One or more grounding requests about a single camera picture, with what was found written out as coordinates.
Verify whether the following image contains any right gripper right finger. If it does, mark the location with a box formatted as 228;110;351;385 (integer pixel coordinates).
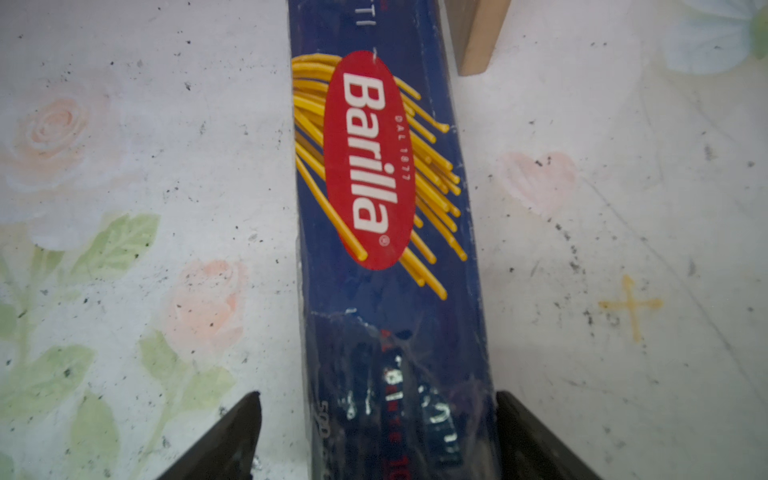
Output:
496;391;601;480

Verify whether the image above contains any wooden two-tier shelf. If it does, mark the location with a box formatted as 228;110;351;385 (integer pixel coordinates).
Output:
444;0;511;76

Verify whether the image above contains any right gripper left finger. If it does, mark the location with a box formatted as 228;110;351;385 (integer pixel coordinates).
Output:
158;391;262;480

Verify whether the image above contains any blue Barilla spaghetti box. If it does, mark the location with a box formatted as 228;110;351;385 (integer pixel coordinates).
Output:
288;1;502;479

